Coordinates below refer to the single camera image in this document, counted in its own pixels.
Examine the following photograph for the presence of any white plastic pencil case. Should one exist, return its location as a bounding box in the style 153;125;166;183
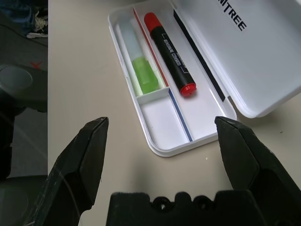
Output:
107;0;301;158

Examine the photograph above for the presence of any black marker with red cap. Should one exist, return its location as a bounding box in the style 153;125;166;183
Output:
143;12;197;98

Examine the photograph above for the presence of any green highlighter with clear cap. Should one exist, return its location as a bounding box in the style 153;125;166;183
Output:
119;22;159;96

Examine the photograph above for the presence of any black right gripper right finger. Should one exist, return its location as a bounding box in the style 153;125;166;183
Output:
215;116;301;226

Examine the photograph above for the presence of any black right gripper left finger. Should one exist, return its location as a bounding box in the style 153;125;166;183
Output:
22;116;110;226

